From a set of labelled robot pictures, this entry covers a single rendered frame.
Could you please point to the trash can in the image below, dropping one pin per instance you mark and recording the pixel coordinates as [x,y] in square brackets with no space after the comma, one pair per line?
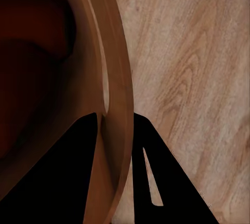
[78,91]

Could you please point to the can of soda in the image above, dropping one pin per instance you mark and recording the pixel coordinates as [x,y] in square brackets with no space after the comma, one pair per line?
[45,23]
[26,76]

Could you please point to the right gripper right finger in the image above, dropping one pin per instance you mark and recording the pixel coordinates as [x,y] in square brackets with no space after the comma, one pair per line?
[182,203]

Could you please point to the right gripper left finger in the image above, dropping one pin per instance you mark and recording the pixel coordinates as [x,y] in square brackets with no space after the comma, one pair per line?
[55,190]

